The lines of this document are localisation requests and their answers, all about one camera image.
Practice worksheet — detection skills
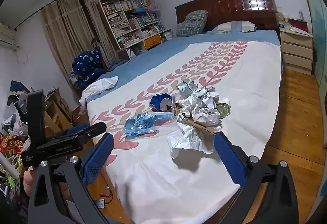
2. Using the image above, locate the pile of crumpled paper trash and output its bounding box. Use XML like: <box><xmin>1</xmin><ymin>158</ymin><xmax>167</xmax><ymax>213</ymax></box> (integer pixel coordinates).
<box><xmin>167</xmin><ymin>122</ymin><xmax>223</xmax><ymax>159</ymax></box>

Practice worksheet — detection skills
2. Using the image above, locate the red patterned cloth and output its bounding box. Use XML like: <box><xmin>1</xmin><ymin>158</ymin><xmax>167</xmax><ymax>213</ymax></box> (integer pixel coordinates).
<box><xmin>0</xmin><ymin>134</ymin><xmax>28</xmax><ymax>155</ymax></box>

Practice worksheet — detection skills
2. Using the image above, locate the red box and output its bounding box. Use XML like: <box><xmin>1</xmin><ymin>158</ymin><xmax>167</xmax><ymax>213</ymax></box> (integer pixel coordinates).
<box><xmin>289</xmin><ymin>18</ymin><xmax>308</xmax><ymax>33</ymax></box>

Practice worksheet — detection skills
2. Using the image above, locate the white bookshelf with books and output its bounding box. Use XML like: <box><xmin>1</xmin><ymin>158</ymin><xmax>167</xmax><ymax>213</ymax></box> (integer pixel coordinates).
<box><xmin>98</xmin><ymin>0</ymin><xmax>165</xmax><ymax>61</ymax></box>

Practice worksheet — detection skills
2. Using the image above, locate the blue plastic bag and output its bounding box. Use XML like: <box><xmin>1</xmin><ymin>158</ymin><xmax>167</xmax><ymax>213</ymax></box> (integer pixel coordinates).
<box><xmin>124</xmin><ymin>111</ymin><xmax>177</xmax><ymax>139</ymax></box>

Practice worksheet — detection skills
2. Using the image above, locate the blue bed sheet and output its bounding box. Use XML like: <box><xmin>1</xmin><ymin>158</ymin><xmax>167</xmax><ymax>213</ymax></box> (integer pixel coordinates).
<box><xmin>101</xmin><ymin>30</ymin><xmax>281</xmax><ymax>98</ymax></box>

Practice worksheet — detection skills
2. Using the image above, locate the crumpled white paper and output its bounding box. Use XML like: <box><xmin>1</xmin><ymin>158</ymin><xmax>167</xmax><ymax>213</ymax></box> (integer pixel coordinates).
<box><xmin>198</xmin><ymin>86</ymin><xmax>221</xmax><ymax>125</ymax></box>

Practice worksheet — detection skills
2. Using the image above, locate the crushed blue can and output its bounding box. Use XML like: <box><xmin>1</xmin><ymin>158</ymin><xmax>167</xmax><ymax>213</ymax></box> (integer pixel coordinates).
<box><xmin>149</xmin><ymin>93</ymin><xmax>175</xmax><ymax>113</ymax></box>

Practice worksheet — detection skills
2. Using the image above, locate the white cloth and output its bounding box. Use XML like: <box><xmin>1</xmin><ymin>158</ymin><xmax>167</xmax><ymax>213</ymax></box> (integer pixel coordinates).
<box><xmin>80</xmin><ymin>76</ymin><xmax>119</xmax><ymax>107</ymax></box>

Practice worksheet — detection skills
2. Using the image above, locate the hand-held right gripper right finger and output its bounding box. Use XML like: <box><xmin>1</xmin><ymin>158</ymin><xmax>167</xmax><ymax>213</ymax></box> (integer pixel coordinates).
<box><xmin>214</xmin><ymin>131</ymin><xmax>300</xmax><ymax>224</ymax></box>

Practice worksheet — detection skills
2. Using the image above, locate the white pillow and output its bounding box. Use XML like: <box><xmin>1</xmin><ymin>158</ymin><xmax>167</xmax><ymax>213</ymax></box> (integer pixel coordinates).
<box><xmin>212</xmin><ymin>20</ymin><xmax>256</xmax><ymax>34</ymax></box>

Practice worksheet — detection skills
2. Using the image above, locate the wooden chair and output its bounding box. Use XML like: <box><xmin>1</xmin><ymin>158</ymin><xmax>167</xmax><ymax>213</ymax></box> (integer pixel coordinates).
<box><xmin>91</xmin><ymin>37</ymin><xmax>108</xmax><ymax>71</ymax></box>

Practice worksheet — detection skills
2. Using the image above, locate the blue moon-print garment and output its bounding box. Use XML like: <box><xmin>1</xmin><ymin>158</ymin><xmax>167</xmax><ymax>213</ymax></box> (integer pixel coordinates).
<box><xmin>72</xmin><ymin>47</ymin><xmax>105</xmax><ymax>89</ymax></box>

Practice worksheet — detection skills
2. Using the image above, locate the cream nightstand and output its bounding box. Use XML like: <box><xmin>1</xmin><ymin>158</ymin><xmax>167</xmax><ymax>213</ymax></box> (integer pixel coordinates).
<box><xmin>280</xmin><ymin>27</ymin><xmax>314</xmax><ymax>75</ymax></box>

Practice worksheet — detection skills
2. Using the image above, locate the white pink leaf-print blanket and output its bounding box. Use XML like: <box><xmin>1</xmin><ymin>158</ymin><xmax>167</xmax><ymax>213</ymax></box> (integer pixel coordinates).
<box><xmin>85</xmin><ymin>40</ymin><xmax>283</xmax><ymax>224</ymax></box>

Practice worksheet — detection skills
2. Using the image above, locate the brown cardboard piece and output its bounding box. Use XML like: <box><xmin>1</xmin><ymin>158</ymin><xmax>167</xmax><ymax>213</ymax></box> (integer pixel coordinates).
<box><xmin>174</xmin><ymin>102</ymin><xmax>223</xmax><ymax>136</ymax></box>

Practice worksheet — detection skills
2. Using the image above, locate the white air conditioner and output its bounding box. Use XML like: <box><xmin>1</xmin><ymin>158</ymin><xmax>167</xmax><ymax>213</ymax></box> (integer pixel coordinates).
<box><xmin>0</xmin><ymin>22</ymin><xmax>17</xmax><ymax>48</ymax></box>

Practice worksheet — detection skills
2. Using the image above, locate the orange storage cabinet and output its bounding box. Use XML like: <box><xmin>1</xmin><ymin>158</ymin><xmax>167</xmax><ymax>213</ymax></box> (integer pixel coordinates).
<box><xmin>143</xmin><ymin>34</ymin><xmax>163</xmax><ymax>50</ymax></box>

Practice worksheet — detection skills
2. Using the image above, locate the cardboard box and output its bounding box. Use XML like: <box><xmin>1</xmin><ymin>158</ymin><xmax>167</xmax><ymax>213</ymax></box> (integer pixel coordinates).
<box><xmin>45</xmin><ymin>88</ymin><xmax>74</xmax><ymax>135</ymax></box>

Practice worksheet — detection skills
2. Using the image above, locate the checked grey pillow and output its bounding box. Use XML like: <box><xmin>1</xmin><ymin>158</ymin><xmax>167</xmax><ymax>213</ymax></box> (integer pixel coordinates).
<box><xmin>176</xmin><ymin>10</ymin><xmax>208</xmax><ymax>36</ymax></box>

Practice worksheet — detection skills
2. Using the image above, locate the person's left hand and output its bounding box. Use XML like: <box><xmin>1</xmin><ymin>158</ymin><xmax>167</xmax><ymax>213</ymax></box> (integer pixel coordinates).
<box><xmin>24</xmin><ymin>166</ymin><xmax>36</xmax><ymax>197</ymax></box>

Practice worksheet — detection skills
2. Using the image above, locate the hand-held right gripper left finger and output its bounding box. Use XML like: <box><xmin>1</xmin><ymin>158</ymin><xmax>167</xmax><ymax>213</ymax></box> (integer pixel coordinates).
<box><xmin>27</xmin><ymin>133</ymin><xmax>115</xmax><ymax>224</ymax></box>

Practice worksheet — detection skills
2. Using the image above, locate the dark clothes pile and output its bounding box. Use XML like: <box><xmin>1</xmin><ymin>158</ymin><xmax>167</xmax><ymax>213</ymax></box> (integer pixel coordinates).
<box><xmin>8</xmin><ymin>81</ymin><xmax>31</xmax><ymax>112</ymax></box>

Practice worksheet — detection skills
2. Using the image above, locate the black cable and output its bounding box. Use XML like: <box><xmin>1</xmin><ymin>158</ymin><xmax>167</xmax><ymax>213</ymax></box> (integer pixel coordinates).
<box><xmin>98</xmin><ymin>170</ymin><xmax>114</xmax><ymax>205</ymax></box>

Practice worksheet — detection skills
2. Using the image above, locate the silver packet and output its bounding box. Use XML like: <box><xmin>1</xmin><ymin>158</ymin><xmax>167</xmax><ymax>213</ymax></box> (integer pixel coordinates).
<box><xmin>177</xmin><ymin>80</ymin><xmax>202</xmax><ymax>98</ymax></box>

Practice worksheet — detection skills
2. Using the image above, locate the beige curtain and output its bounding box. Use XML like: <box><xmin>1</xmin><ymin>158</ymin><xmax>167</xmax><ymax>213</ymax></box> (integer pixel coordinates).
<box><xmin>41</xmin><ymin>0</ymin><xmax>120</xmax><ymax>71</ymax></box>

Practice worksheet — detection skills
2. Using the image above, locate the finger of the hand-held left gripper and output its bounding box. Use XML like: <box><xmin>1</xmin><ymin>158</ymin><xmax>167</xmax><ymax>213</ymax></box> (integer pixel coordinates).
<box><xmin>47</xmin><ymin>122</ymin><xmax>107</xmax><ymax>143</ymax></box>

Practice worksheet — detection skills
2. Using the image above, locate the dark wooden headboard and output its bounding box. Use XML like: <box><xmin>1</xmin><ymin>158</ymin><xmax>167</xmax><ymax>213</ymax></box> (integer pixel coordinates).
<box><xmin>175</xmin><ymin>0</ymin><xmax>278</xmax><ymax>33</ymax></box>

